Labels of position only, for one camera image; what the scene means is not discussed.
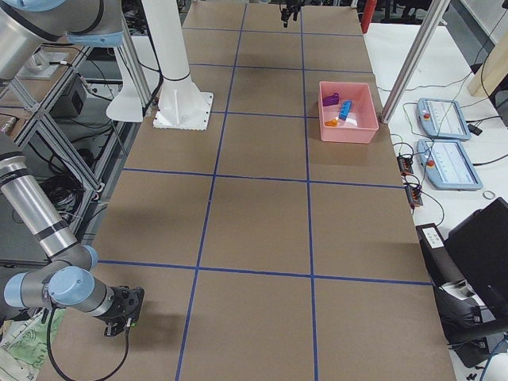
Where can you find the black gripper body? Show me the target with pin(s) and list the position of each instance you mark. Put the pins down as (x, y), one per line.
(118, 304)
(286, 16)

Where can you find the purple block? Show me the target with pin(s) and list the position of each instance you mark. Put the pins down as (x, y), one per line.
(331, 100)

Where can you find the long blue block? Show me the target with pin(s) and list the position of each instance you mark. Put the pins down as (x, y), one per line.
(345, 110)

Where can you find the orange sloped block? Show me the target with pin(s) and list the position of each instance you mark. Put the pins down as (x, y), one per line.
(331, 123)

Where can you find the pink plastic box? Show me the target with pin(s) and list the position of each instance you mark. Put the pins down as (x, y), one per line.
(361, 124)

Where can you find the red cylinder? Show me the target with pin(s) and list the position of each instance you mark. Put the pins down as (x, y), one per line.
(368, 13)

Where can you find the patterned cloth bag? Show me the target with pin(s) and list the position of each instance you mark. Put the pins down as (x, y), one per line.
(23, 348)

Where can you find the upper teach pendant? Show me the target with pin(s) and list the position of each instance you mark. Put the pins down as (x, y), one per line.
(442, 119)

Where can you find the teach pendant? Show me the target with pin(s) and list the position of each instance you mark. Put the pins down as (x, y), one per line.
(446, 165)
(442, 119)

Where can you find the lower teach pendant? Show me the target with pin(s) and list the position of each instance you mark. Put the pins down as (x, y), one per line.
(446, 165)

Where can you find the black laptop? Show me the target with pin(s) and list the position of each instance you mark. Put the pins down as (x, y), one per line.
(478, 247)

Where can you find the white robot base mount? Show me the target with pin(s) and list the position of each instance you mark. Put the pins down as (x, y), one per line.
(181, 104)

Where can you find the aluminium frame post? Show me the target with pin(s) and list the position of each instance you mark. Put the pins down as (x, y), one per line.
(425, 33)

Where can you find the usb hub with cables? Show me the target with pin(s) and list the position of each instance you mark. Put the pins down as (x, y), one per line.
(405, 164)

